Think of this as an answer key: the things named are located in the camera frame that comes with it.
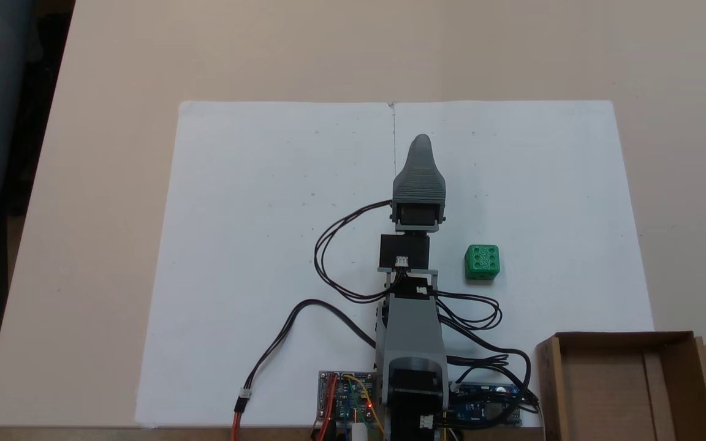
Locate black cable with white connector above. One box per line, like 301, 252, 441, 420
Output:
234, 299, 379, 412

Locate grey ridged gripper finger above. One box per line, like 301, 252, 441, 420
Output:
393, 134, 447, 203

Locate green dice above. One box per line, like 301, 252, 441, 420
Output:
464, 244, 501, 283

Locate orange wire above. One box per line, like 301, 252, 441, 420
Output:
232, 401, 249, 441

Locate long black servo wire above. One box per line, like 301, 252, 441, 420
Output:
314, 200, 404, 304

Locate green circuit board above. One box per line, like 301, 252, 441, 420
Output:
317, 369, 385, 424

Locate white paper sheet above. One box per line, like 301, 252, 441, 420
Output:
391, 99, 656, 428

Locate thick black power cable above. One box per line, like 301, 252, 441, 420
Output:
445, 334, 542, 424

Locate blue circuit board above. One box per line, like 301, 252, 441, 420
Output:
447, 382, 523, 428

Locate short black servo wire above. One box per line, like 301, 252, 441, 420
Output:
431, 292, 504, 332

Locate brown cardboard box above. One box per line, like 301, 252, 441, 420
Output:
535, 331, 706, 441

